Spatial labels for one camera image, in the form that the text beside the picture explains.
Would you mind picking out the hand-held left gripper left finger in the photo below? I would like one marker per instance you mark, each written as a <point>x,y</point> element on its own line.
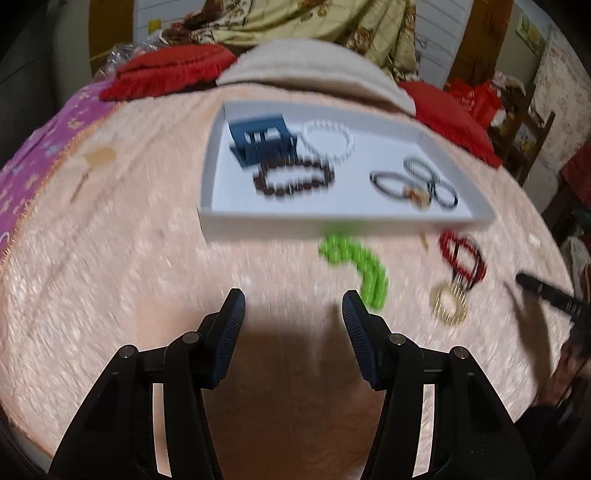
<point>228,332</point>

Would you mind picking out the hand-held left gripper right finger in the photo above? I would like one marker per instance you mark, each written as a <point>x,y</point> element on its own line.
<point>360,332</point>

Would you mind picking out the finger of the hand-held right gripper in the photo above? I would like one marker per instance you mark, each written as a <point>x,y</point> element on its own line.
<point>549,291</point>

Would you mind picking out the white shallow cardboard box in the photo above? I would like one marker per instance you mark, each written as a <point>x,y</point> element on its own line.
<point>351,203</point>

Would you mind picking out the blue hair claw clip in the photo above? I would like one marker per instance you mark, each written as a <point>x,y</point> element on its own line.
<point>244,134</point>

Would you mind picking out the small white object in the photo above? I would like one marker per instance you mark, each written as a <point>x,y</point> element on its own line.
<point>534,241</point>

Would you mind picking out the wooden chair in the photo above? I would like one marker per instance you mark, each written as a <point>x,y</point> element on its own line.
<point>521,134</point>

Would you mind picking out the red plain pillow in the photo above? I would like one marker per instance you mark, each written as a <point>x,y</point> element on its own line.
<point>452,124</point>

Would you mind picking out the red shopping bag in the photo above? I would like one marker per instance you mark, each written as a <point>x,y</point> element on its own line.
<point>475,99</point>

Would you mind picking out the gold pendant with beige tag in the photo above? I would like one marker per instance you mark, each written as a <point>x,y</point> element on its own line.
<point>99,157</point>

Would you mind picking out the purple flower print sheet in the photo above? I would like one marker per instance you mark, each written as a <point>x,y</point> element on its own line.
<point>37,166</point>

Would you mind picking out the red ruffled pillow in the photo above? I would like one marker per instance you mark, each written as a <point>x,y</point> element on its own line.
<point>166,74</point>

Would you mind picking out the beige pillow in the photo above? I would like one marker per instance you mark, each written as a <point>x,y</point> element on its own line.
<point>314,64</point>

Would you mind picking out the clear plastic bag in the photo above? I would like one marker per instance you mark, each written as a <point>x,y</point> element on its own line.
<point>122,53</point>

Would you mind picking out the floral quilt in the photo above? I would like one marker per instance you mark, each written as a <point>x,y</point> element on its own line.
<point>300,23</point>

